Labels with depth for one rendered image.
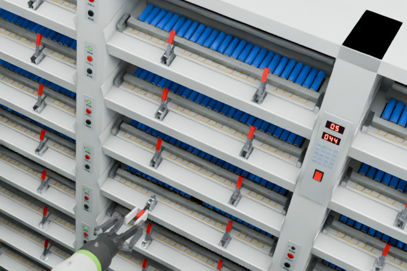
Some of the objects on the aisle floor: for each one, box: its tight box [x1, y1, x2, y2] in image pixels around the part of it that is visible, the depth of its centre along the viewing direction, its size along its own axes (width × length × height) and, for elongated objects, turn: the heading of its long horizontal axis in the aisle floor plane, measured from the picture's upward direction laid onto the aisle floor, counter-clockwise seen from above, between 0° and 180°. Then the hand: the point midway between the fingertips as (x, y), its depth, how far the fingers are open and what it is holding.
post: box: [75, 0, 147, 252], centre depth 220 cm, size 20×9×174 cm, turn 143°
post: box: [269, 10, 402, 271], centre depth 201 cm, size 20×9×174 cm, turn 143°
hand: (135, 218), depth 197 cm, fingers open, 3 cm apart
